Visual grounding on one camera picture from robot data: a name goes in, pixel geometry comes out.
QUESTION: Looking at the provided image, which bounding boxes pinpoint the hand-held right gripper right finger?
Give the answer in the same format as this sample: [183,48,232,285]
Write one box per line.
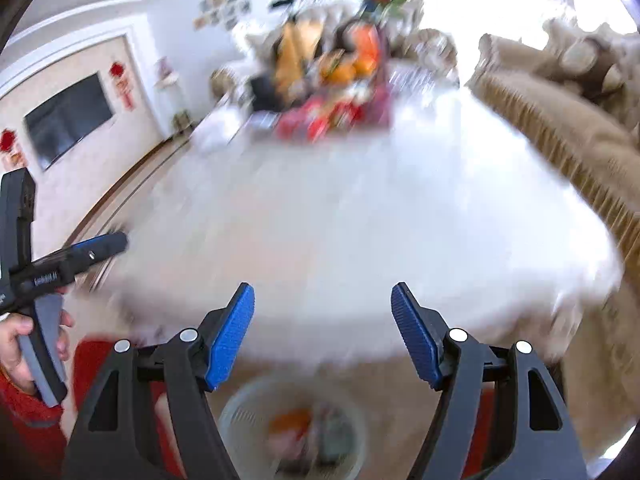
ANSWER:
[390,281,589,480]

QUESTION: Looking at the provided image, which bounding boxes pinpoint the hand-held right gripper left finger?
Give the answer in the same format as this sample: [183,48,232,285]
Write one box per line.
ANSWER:
[61,281,257,480]

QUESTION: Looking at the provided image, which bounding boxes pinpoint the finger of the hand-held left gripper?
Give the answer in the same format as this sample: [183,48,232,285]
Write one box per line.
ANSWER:
[30,231,131,282]

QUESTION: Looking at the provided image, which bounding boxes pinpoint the green mesh waste basket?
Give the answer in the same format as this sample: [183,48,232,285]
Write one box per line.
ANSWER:
[217,377,369,480]

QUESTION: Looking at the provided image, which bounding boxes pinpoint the orange object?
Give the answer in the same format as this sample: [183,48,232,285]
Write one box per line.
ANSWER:
[270,409,312,434]

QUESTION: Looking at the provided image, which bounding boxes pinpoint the person's left forearm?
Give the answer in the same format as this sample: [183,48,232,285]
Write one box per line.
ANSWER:
[0,372,66,431]

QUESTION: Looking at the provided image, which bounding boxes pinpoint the person's left hand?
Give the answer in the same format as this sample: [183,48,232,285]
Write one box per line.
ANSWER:
[0,309,75,395]

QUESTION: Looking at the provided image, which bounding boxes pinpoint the red shaggy rug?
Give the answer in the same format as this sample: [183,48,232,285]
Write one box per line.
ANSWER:
[70,337,501,480]

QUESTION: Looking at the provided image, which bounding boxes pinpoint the ornate marble coffee table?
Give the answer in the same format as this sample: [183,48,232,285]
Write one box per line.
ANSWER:
[112,55,627,362]

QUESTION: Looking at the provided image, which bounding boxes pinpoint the white plant stand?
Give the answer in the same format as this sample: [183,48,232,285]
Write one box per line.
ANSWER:
[155,72,194,137]

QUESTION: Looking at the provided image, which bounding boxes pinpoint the black cylinder speaker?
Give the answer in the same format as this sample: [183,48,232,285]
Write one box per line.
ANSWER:
[248,75,282,112]

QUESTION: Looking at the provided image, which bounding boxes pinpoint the red snack packets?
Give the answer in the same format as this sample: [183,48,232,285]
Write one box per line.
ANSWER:
[275,97,374,142]

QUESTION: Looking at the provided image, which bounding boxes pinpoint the purple glass vase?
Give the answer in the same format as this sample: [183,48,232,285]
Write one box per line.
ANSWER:
[372,25,394,125]

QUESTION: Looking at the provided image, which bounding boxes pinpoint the beige covered sofa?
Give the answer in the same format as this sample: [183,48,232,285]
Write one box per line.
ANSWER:
[464,17,640,461]

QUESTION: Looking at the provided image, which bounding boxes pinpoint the yellow paper bag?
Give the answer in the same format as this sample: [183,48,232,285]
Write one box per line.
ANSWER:
[274,20,322,87]

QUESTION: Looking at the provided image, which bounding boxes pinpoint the ornate white armchair sofa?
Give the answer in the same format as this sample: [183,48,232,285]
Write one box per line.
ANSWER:
[210,0,459,112]

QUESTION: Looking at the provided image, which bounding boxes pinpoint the orange gift box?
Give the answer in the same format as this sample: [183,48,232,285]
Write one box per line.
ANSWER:
[350,25,384,63]

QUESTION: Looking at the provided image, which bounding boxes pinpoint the brown round-pattern cushion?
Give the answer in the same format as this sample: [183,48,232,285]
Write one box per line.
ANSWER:
[557,35,617,87]
[600,66,640,112]

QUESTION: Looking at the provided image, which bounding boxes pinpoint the red knot wall ornament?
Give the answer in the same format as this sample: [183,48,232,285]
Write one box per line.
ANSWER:
[0,129,27,169]
[110,61,137,112]

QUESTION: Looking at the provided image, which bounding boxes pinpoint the black wall television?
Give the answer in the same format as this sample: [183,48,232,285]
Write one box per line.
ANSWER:
[24,72,114,172]

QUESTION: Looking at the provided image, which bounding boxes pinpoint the wall photo frames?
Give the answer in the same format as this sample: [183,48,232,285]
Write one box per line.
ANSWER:
[194,0,275,32]

